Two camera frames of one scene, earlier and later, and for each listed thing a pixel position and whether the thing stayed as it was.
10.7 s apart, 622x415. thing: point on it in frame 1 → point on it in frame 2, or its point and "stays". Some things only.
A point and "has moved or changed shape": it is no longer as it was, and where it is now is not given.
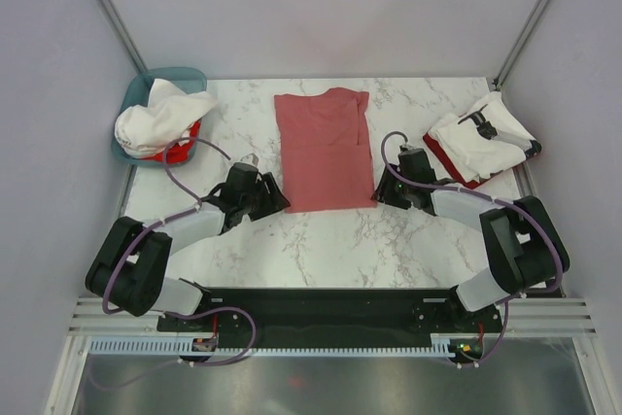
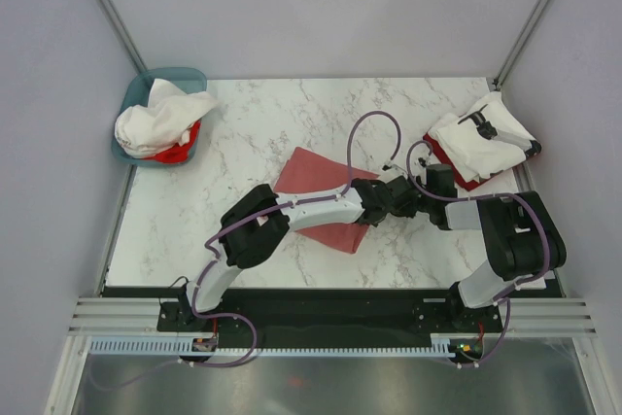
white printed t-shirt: (485, 139) stays
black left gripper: (274, 201) → (374, 185)
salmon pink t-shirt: (326, 151) has moved or changed shape
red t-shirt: (437, 151) stays
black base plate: (330, 313) stays
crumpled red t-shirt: (175, 154) stays
